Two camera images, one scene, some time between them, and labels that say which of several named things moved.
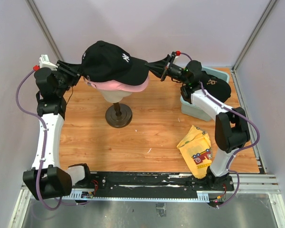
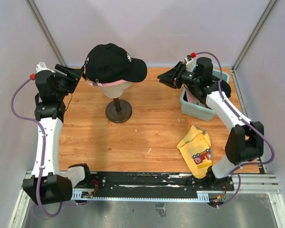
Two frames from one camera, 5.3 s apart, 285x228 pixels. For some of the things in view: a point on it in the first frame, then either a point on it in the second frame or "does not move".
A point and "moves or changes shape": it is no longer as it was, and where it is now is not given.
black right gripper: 162,66 -> 175,73
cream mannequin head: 115,96 -> 115,91
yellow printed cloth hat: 195,148 does not move
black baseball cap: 104,61 moves or changes shape
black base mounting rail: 158,185 does not move
